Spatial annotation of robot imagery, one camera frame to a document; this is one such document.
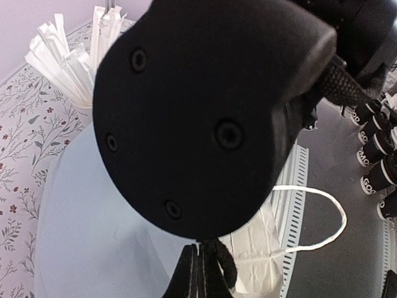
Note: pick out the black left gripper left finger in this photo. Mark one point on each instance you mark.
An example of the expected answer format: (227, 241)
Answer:
(183, 283)

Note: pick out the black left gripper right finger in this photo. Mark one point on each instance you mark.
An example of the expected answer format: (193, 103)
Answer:
(211, 283)

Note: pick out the light blue paper bag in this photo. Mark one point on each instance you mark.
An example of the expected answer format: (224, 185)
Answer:
(92, 243)

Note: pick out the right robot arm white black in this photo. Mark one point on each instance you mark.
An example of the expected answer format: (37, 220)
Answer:
(197, 106)

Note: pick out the row of spare black cups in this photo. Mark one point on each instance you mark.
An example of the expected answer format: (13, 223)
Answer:
(377, 135)

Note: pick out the floral patterned table mat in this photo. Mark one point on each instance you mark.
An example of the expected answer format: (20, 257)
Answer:
(37, 123)

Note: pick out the bundle of white wrapped straws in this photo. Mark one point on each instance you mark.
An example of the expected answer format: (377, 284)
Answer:
(73, 70)

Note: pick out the front aluminium rail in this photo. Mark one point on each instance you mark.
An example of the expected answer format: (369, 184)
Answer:
(288, 208)

